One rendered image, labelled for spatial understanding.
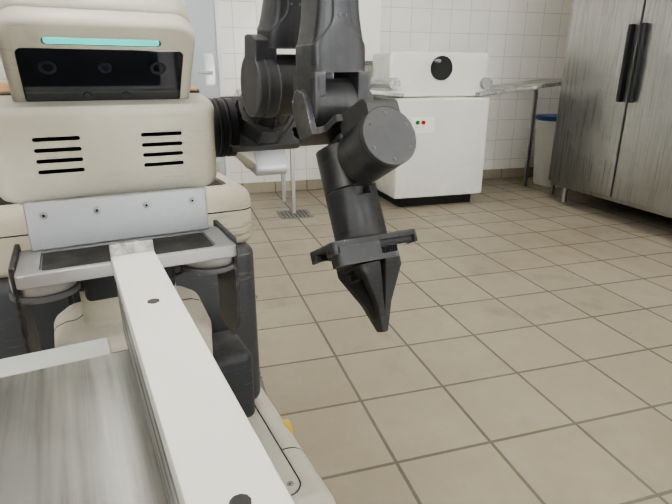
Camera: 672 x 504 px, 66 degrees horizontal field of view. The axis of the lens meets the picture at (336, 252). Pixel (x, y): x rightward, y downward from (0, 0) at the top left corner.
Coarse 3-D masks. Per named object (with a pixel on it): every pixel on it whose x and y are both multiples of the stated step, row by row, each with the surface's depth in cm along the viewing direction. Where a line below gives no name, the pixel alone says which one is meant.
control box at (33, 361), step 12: (60, 348) 36; (72, 348) 36; (84, 348) 36; (96, 348) 36; (108, 348) 36; (0, 360) 35; (12, 360) 35; (24, 360) 35; (36, 360) 35; (48, 360) 35; (60, 360) 35; (72, 360) 35; (0, 372) 33; (12, 372) 33
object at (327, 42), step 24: (312, 0) 52; (336, 0) 51; (312, 24) 52; (336, 24) 52; (312, 48) 52; (336, 48) 52; (360, 48) 54; (312, 72) 52; (336, 72) 58; (360, 72) 54; (312, 96) 53; (336, 96) 54; (360, 96) 55
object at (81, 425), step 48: (0, 384) 32; (48, 384) 32; (96, 384) 32; (0, 432) 28; (48, 432) 28; (96, 432) 28; (144, 432) 28; (0, 480) 24; (48, 480) 24; (96, 480) 24; (144, 480) 24
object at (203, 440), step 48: (144, 240) 38; (144, 288) 31; (144, 336) 25; (192, 336) 25; (144, 384) 26; (192, 384) 21; (192, 432) 19; (240, 432) 19; (192, 480) 16; (240, 480) 16
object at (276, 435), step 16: (256, 400) 124; (256, 416) 118; (272, 416) 119; (256, 432) 113; (272, 432) 113; (288, 432) 115; (272, 448) 108; (288, 448) 108; (288, 464) 104; (304, 464) 104; (288, 480) 99; (304, 480) 99; (320, 480) 101; (304, 496) 96; (320, 496) 96
